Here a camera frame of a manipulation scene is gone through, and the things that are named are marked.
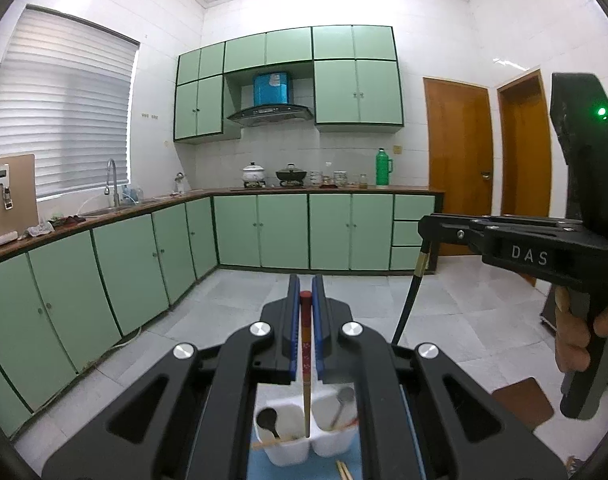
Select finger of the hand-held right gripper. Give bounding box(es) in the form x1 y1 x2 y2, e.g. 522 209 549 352
418 214 490 257
471 216 585 234

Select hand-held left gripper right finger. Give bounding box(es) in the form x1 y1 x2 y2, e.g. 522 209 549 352
311 274 567 480

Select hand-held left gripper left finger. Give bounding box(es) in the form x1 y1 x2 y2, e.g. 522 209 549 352
42 274 305 480

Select red patterned wooden chopstick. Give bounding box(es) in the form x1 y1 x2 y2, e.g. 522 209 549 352
299 291 313 438

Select metal spoon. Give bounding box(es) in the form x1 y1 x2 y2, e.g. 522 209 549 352
330 387 355 431

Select black plastic spoon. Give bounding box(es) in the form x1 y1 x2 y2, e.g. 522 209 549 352
256 408 281 440

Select white two-compartment utensil holder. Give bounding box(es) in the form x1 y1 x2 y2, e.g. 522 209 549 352
253 382 361 467

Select person's right hand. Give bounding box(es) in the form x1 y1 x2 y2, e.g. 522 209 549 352
555 289 608 375

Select brown wooden door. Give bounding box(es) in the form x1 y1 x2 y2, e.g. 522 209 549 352
423 77 495 257
496 69 572 288

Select green thermos flask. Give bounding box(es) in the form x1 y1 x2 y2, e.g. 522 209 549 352
375 148 393 188

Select green kitchen base cabinets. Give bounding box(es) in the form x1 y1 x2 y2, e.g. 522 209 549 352
0 187 445 441

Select blue table mat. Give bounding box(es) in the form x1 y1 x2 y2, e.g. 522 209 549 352
248 400 427 480

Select brown wooden board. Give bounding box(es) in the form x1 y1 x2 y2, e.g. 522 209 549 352
491 377 555 433

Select gas stove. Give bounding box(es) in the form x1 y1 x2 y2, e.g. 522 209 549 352
231 182 309 192

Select black wok with lid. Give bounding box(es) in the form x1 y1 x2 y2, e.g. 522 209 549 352
276 163 309 184

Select range hood with blue film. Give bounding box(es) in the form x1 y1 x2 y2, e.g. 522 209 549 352
227 71 315 127

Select metal sink faucet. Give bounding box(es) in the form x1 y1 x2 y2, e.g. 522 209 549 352
106 158 120 207

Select white window blind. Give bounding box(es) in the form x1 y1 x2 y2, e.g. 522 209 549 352
0 5 140 201

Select green wall cabinets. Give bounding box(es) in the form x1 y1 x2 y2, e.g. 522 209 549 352
174 25 403 144

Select white floor cable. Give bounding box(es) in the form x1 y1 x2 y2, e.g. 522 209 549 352
108 327 144 356

